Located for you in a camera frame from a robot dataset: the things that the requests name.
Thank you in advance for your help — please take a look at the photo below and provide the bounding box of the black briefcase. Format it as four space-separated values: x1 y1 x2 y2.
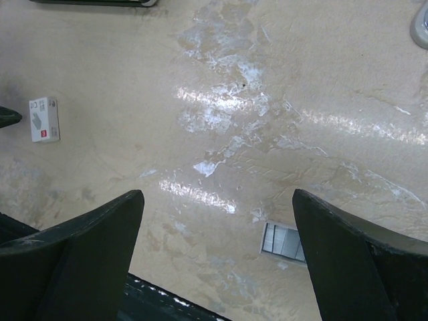
31 0 157 7

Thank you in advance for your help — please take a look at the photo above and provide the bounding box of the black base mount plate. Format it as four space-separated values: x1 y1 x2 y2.
116 274 226 321

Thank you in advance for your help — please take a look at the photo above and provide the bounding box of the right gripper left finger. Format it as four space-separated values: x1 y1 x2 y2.
1 190 144 320

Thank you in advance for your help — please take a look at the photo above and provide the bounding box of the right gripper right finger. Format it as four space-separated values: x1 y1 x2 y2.
292 189 427 320

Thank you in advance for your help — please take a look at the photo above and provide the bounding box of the small staple box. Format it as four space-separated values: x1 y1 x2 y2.
29 97 60 143

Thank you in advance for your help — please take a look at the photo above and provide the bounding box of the staple strips pack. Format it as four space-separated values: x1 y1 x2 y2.
260 221 307 265

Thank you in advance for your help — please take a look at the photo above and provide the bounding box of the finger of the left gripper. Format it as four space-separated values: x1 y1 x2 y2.
0 106 22 128

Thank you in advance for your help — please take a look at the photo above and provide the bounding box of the silver black stapler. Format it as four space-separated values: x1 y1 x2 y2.
410 1 428 50

